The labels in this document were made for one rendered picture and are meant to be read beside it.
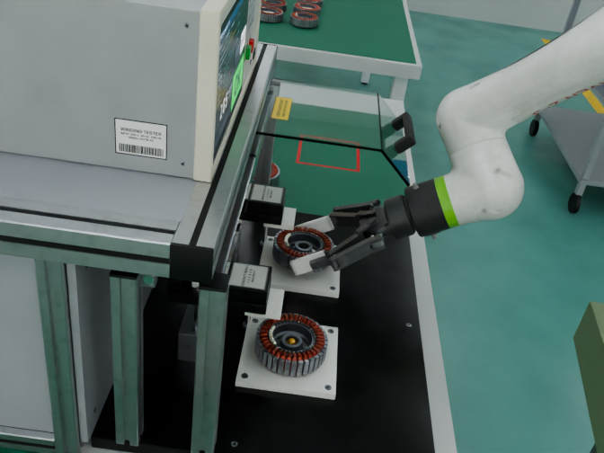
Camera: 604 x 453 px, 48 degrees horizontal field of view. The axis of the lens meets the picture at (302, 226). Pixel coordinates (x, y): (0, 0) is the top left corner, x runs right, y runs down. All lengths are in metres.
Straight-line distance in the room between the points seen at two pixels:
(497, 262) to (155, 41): 2.29
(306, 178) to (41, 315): 0.93
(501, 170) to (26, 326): 0.75
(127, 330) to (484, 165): 0.64
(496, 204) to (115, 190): 0.63
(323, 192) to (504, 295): 1.30
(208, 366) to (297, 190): 0.78
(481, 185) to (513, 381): 1.29
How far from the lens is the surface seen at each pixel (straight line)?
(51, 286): 0.80
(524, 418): 2.26
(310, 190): 1.57
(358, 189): 1.61
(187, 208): 0.77
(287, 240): 1.24
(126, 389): 0.90
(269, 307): 1.00
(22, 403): 0.96
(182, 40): 0.76
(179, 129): 0.80
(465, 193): 1.15
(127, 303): 0.79
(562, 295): 2.84
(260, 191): 1.20
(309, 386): 1.04
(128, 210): 0.76
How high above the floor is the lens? 1.52
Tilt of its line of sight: 33 degrees down
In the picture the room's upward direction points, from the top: 8 degrees clockwise
